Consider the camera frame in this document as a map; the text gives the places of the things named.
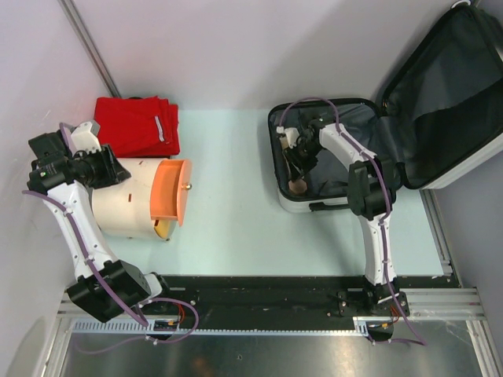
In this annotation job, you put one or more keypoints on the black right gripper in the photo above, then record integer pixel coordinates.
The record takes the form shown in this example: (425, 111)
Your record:
(299, 166)

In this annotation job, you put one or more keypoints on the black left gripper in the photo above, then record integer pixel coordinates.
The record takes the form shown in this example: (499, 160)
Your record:
(113, 171)

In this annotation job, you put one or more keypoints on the red garment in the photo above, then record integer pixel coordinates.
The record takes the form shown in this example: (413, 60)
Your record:
(138, 127)

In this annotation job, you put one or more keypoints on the orange drum drawer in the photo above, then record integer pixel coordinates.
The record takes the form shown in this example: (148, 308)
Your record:
(170, 189)

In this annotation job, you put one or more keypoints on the yellow drum drawer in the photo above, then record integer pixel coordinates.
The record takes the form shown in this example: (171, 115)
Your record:
(164, 228)

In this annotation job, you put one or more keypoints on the space astronaut print suitcase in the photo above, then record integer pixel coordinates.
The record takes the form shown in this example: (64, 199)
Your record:
(438, 118)

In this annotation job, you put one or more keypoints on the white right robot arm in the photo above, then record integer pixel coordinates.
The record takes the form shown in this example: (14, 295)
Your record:
(370, 195)

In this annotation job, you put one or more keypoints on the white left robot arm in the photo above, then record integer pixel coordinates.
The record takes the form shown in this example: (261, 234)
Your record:
(104, 286)

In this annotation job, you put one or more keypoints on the pink octagonal jar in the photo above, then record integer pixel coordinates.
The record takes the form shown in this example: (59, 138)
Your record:
(298, 187)

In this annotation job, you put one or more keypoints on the beige cylindrical drum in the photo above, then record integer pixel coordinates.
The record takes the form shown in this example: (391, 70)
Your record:
(124, 209)

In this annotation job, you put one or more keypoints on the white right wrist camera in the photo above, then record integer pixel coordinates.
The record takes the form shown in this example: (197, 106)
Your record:
(287, 136)

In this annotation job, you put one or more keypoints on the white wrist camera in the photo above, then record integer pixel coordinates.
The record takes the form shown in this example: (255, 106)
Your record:
(84, 137)
(287, 136)

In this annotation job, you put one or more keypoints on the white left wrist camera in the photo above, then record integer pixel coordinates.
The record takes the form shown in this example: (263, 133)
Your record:
(84, 137)

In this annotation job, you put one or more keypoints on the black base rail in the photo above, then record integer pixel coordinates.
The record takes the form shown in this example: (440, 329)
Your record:
(270, 302)

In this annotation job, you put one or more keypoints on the aluminium frame post left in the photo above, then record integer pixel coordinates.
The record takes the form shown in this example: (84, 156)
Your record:
(83, 34)

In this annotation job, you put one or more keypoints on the grey slotted cable duct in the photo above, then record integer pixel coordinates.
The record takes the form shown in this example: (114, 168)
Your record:
(354, 327)

